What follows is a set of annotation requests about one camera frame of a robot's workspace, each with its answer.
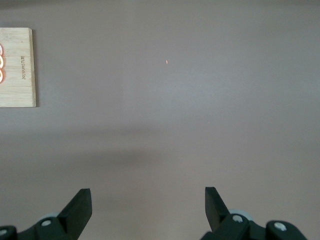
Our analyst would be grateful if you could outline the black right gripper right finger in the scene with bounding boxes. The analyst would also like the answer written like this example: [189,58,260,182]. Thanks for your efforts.
[200,186,309,240]

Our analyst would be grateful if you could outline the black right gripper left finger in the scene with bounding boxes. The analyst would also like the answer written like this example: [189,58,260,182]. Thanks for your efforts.
[0,188,93,240]

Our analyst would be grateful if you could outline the bamboo cutting board metal handle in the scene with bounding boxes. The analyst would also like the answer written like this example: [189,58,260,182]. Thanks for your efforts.
[0,27,37,108]

